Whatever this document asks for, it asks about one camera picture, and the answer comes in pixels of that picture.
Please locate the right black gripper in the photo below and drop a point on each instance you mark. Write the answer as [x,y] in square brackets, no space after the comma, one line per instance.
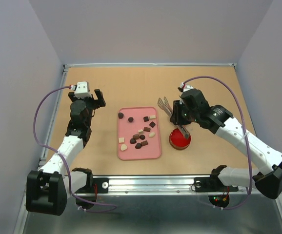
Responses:
[176,117]

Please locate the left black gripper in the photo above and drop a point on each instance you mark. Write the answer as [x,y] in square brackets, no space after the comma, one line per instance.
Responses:
[97,103]

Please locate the metal tongs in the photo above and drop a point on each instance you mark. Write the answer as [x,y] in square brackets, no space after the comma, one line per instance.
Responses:
[175,115]

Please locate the dark diamond chocolate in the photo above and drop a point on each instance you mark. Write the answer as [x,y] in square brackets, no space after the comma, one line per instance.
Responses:
[152,124]

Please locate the white oval chocolate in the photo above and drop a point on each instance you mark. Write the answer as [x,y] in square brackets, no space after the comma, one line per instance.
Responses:
[152,134]

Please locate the dark square chocolate top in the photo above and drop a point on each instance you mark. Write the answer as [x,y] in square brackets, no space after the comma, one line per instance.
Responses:
[146,119]

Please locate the brown rectangular chocolate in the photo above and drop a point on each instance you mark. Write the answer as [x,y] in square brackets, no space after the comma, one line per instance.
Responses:
[147,129]

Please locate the brown oval chocolate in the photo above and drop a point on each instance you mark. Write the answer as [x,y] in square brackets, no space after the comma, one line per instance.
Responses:
[136,136]

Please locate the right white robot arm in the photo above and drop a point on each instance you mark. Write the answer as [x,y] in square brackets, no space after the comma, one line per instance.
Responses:
[264,171]

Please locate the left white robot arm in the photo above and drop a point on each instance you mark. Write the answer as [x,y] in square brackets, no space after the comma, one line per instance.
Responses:
[48,189]

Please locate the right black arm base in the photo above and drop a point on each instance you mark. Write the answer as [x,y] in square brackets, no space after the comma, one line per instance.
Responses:
[219,195]

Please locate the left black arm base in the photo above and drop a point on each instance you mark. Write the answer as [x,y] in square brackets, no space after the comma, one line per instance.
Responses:
[87,187]

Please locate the dark heart chocolate bottom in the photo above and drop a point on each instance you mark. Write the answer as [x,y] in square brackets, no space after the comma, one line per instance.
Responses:
[138,146]

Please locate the dark heart chocolate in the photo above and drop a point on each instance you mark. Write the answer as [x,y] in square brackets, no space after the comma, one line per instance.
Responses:
[132,141]
[138,146]

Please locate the dark heart chocolate left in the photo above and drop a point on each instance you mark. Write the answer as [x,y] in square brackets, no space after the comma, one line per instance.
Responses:
[132,141]

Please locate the white heart chocolate bottom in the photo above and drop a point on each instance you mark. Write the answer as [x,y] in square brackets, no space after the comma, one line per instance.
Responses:
[123,147]

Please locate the red round tin box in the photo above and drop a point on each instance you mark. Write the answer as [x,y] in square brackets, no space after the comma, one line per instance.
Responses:
[178,141]

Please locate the pink plastic tray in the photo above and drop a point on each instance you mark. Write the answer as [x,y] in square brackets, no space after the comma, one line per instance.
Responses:
[127,129]

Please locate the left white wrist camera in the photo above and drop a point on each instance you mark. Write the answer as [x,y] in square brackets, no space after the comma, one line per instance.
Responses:
[81,89]

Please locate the aluminium front rail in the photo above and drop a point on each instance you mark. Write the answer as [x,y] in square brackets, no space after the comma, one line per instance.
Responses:
[154,185]

